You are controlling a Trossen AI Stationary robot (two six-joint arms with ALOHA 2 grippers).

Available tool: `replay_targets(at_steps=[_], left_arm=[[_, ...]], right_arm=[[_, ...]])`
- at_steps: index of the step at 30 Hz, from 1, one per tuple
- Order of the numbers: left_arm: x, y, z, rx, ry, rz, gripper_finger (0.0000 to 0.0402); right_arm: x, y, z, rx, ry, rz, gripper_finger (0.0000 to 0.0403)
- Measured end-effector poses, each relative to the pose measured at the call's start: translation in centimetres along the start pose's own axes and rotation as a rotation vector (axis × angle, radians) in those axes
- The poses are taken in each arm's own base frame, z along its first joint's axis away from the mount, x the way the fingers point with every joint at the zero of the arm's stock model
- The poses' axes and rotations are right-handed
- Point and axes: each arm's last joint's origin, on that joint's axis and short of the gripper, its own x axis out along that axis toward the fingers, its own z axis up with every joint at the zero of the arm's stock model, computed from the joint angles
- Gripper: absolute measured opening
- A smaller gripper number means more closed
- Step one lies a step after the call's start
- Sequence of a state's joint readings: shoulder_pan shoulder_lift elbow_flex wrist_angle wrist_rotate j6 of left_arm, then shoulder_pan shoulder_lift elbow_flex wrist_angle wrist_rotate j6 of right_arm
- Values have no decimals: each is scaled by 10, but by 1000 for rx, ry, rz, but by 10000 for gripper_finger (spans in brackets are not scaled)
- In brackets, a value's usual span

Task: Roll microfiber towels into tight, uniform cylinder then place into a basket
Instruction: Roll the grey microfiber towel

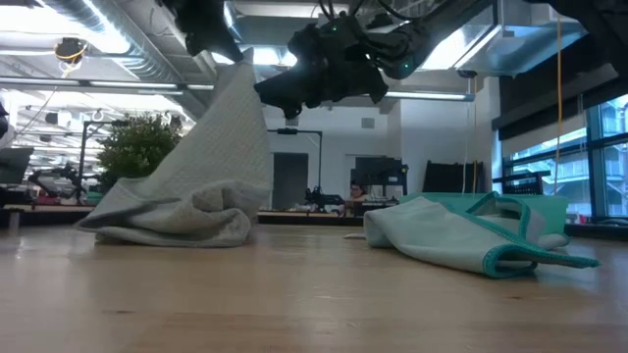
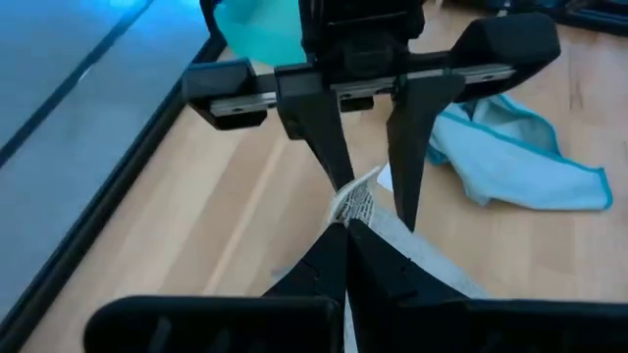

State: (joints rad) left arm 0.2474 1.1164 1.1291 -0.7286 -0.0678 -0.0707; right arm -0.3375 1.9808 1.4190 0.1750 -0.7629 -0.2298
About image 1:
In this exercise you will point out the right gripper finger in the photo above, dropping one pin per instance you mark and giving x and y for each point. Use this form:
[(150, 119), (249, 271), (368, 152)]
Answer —
[(300, 108), (282, 89)]

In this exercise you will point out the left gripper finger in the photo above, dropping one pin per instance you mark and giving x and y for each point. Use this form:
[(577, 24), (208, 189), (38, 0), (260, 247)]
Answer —
[(230, 48)]

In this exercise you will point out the grey waffle microfiber towel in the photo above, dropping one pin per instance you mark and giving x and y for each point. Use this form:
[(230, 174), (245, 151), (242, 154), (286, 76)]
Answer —
[(221, 147)]

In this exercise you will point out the teal microfiber towel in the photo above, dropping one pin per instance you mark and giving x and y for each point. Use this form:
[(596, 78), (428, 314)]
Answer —
[(432, 235)]

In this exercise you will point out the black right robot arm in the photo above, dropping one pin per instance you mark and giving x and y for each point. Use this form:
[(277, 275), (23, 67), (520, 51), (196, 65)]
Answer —
[(417, 54)]

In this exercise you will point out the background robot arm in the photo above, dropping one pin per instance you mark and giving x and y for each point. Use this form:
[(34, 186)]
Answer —
[(321, 198)]

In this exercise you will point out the green translucent plastic basket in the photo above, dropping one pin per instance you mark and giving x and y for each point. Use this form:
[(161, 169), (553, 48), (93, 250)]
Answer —
[(554, 211)]

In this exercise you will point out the grey door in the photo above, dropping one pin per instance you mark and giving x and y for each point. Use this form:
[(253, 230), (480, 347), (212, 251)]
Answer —
[(289, 181)]

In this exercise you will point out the long ceiling light bar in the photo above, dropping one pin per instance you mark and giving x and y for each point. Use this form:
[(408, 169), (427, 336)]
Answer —
[(427, 95)]

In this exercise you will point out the black equipment rack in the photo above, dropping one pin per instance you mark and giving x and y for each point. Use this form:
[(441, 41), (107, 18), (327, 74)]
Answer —
[(378, 171)]

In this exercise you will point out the person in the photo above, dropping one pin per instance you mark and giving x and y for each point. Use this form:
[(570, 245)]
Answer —
[(356, 193)]

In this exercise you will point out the small green potted plant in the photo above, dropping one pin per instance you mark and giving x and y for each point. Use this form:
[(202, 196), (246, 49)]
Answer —
[(137, 147)]

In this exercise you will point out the black panel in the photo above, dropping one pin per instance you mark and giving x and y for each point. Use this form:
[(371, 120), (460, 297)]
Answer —
[(451, 176)]

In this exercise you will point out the black metal stand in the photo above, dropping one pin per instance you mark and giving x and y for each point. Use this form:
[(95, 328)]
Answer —
[(82, 157)]

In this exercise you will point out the background robot workstation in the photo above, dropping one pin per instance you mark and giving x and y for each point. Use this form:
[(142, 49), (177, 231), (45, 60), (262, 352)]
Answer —
[(54, 184)]

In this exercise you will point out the black cart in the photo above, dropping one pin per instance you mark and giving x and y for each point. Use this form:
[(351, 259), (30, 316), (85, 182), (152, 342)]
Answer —
[(522, 182)]

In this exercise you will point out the dark monitor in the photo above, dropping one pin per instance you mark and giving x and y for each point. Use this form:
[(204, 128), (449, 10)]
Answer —
[(15, 164)]

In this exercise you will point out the black right side rails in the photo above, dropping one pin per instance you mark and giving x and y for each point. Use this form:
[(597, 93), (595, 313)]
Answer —
[(596, 230)]

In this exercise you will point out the black gantry frame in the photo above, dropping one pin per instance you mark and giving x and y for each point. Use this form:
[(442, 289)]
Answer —
[(294, 131)]

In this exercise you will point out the grey wall vent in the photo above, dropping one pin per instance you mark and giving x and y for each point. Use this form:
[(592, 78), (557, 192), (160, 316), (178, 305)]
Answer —
[(368, 123)]

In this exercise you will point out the black cross rail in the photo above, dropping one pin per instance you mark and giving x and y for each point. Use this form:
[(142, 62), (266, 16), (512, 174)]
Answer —
[(304, 220)]

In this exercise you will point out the metal air duct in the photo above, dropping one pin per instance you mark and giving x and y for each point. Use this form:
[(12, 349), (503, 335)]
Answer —
[(520, 49)]

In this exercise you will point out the dark window frame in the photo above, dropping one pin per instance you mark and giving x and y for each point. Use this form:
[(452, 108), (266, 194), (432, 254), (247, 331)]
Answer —
[(592, 171)]

